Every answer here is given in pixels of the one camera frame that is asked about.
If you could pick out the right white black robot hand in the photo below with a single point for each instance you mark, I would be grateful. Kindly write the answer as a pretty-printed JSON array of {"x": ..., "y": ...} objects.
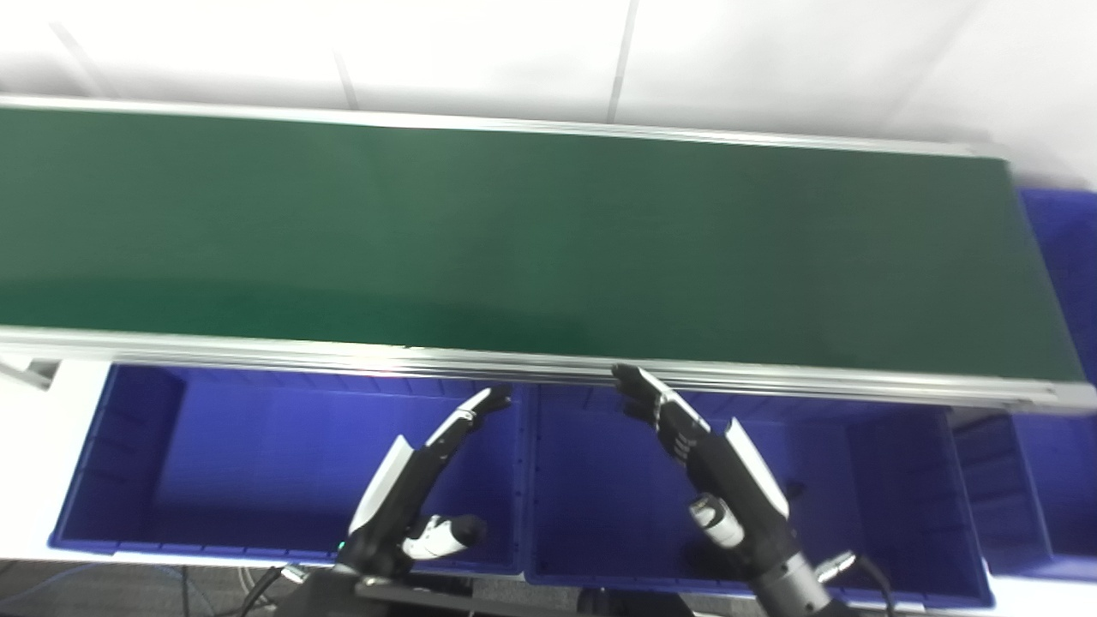
[{"x": 746, "y": 497}]

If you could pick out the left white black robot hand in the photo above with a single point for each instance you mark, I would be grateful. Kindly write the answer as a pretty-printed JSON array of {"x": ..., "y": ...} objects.
[{"x": 386, "y": 506}]

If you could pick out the small black part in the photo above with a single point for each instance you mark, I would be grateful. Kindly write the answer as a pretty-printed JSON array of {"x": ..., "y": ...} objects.
[{"x": 797, "y": 491}]

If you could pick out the blue plastic bin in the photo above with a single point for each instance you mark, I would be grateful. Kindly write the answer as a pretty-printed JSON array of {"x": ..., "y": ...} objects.
[
  {"x": 874, "y": 497},
  {"x": 1054, "y": 463},
  {"x": 240, "y": 463}
]

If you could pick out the green conveyor belt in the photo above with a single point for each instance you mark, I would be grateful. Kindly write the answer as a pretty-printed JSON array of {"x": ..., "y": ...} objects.
[
  {"x": 514, "y": 364},
  {"x": 514, "y": 240}
]

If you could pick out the aluminium conveyor leg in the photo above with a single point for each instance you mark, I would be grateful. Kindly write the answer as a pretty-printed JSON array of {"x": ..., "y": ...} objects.
[{"x": 34, "y": 373}]

